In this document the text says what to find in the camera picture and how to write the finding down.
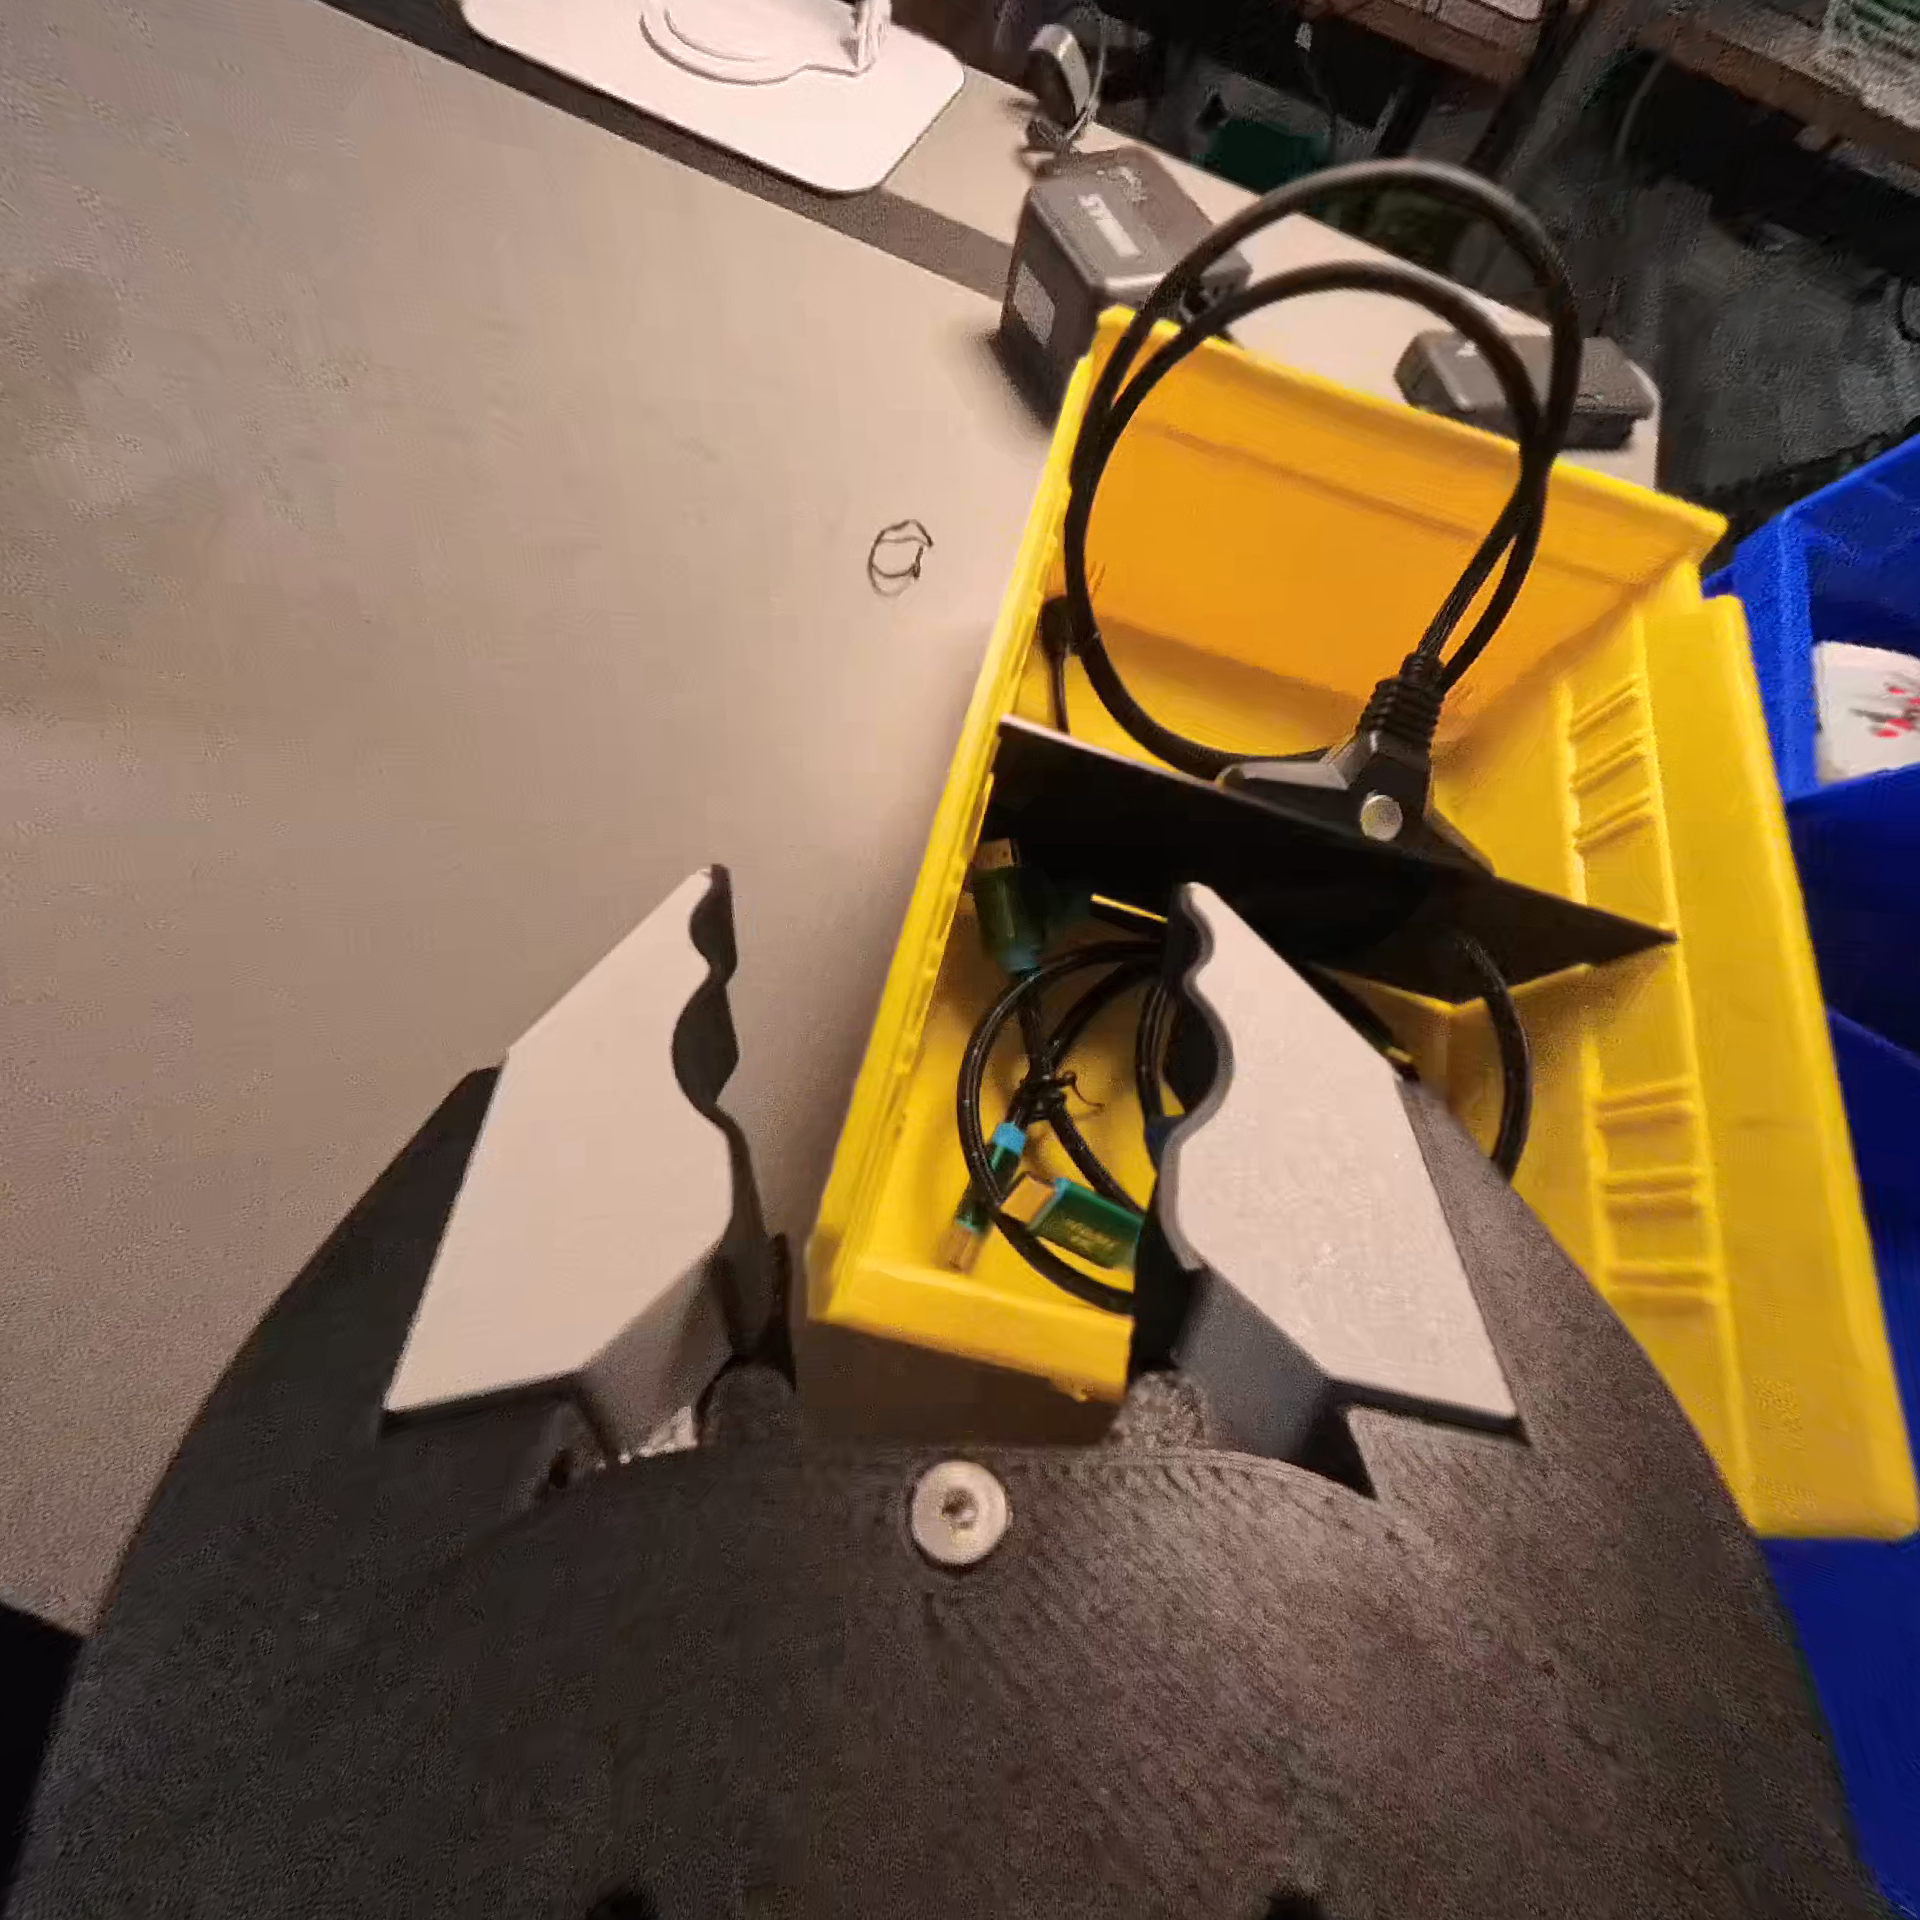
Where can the white red printed packet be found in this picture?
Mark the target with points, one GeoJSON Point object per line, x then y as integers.
{"type": "Point", "coordinates": [1868, 713]}

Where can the large blue bin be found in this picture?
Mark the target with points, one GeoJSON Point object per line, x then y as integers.
{"type": "Point", "coordinates": [1861, 901]}

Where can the black bin divider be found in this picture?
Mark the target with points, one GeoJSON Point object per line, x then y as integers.
{"type": "Point", "coordinates": [1202, 840]}

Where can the black square HDMI hub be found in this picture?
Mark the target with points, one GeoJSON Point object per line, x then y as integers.
{"type": "Point", "coordinates": [1418, 692]}

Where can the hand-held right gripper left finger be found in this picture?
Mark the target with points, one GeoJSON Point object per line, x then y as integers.
{"type": "Point", "coordinates": [586, 1200]}

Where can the white base lamp stand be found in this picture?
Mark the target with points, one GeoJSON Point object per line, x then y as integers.
{"type": "Point", "coordinates": [839, 105]}

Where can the black power bank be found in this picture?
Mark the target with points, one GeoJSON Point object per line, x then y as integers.
{"type": "Point", "coordinates": [1081, 255]}

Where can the yellow bin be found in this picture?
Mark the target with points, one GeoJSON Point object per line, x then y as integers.
{"type": "Point", "coordinates": [1307, 510]}

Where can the small grey device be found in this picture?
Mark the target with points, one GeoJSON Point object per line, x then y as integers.
{"type": "Point", "coordinates": [1561, 382]}

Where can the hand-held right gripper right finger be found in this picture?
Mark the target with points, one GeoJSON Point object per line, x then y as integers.
{"type": "Point", "coordinates": [1321, 1214]}

